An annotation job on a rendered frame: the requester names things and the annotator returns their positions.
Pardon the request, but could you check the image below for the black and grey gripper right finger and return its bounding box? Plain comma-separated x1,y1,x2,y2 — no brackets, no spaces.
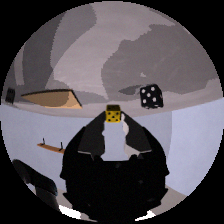
120,111,170,176

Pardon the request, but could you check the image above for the tan square mat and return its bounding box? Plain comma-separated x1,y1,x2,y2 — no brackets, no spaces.
21,89,83,109

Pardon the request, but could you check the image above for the yellow die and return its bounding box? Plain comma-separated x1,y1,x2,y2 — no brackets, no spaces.
106,105,121,123

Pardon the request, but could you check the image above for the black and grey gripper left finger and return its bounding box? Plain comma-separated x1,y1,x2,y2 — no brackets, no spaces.
60,111,106,180

